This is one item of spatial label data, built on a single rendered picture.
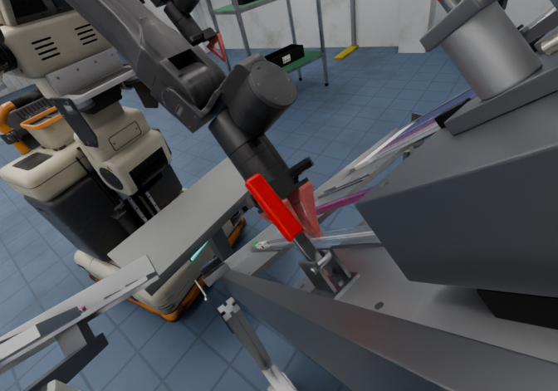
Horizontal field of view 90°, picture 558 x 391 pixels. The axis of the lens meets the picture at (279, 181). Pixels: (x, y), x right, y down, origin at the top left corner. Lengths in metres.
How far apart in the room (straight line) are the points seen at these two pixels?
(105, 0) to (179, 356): 1.32
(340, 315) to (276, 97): 0.21
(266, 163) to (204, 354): 1.17
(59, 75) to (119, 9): 0.63
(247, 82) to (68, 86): 0.78
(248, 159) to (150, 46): 0.17
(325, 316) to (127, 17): 0.36
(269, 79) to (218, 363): 1.23
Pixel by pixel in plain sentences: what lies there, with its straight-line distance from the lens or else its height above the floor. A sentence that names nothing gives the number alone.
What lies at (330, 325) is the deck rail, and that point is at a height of 1.07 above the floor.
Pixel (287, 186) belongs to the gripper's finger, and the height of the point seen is 1.01.
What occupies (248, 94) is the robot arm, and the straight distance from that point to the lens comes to 0.30.
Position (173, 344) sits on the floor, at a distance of 1.51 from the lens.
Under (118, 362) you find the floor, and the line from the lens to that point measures 1.63.
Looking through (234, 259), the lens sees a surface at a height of 0.73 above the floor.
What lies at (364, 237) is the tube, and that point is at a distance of 0.27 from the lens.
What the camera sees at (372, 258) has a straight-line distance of 0.24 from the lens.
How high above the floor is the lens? 1.23
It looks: 39 degrees down
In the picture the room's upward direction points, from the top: 15 degrees counter-clockwise
